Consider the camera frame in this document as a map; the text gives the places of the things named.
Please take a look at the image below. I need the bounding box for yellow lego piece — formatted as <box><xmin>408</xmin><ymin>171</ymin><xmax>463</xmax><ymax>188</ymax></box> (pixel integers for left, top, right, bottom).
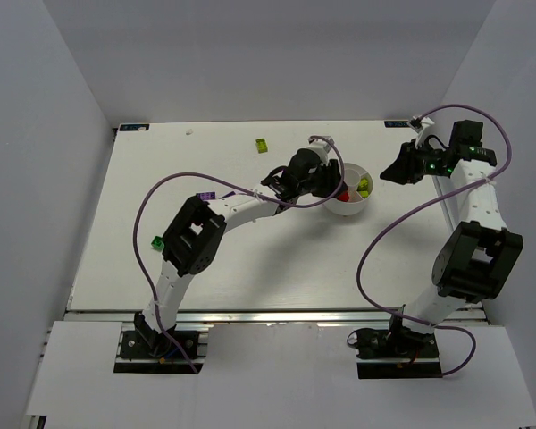
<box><xmin>356</xmin><ymin>178</ymin><xmax>370</xmax><ymax>198</ymax></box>

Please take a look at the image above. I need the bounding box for green lego brick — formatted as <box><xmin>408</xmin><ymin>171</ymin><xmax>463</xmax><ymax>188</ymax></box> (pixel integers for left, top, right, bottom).
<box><xmin>151</xmin><ymin>236</ymin><xmax>164</xmax><ymax>251</ymax></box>

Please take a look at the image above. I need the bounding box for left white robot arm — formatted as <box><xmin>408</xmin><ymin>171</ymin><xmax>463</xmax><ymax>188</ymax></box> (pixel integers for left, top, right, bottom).
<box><xmin>134</xmin><ymin>136</ymin><xmax>347</xmax><ymax>358</ymax></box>

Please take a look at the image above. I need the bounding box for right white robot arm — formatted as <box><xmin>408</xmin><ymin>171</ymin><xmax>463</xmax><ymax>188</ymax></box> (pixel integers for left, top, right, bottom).
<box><xmin>380</xmin><ymin>118</ymin><xmax>523</xmax><ymax>354</ymax></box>

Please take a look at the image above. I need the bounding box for white divided round container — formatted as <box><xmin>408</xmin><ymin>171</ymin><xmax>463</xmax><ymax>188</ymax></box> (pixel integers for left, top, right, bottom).
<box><xmin>323</xmin><ymin>163</ymin><xmax>373</xmax><ymax>216</ymax></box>

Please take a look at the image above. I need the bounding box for blue label right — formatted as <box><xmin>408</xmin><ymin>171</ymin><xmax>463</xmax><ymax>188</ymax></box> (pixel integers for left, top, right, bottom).
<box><xmin>383</xmin><ymin>120</ymin><xmax>409</xmax><ymax>128</ymax></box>

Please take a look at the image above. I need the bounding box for blue label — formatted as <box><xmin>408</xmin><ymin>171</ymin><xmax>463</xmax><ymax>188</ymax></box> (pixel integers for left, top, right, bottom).
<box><xmin>383</xmin><ymin>120</ymin><xmax>409</xmax><ymax>128</ymax></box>
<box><xmin>119</xmin><ymin>123</ymin><xmax>150</xmax><ymax>132</ymax></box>

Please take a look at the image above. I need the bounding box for yellow-green lego brick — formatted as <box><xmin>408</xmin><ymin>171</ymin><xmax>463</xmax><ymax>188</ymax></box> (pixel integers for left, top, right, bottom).
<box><xmin>255</xmin><ymin>139</ymin><xmax>268</xmax><ymax>154</ymax></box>

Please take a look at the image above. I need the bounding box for purple lego brick studs up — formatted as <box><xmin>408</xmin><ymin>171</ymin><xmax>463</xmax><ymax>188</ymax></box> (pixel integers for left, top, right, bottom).
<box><xmin>196</xmin><ymin>191</ymin><xmax>216</xmax><ymax>201</ymax></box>

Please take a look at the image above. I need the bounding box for blue label left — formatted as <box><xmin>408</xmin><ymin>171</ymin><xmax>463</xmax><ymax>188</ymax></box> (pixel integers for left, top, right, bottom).
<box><xmin>119</xmin><ymin>123</ymin><xmax>150</xmax><ymax>132</ymax></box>

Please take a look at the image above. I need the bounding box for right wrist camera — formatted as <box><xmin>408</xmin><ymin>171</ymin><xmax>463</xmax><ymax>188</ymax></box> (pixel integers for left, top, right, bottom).
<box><xmin>407</xmin><ymin>116</ymin><xmax>435</xmax><ymax>147</ymax></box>

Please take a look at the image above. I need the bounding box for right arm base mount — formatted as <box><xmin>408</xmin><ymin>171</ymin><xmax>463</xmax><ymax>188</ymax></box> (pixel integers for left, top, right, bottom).
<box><xmin>346</xmin><ymin>328</ymin><xmax>442</xmax><ymax>380</ymax></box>

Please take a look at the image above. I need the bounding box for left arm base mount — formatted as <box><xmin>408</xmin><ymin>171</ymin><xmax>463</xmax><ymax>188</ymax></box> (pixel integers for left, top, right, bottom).
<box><xmin>113</xmin><ymin>331</ymin><xmax>207</xmax><ymax>375</ymax></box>

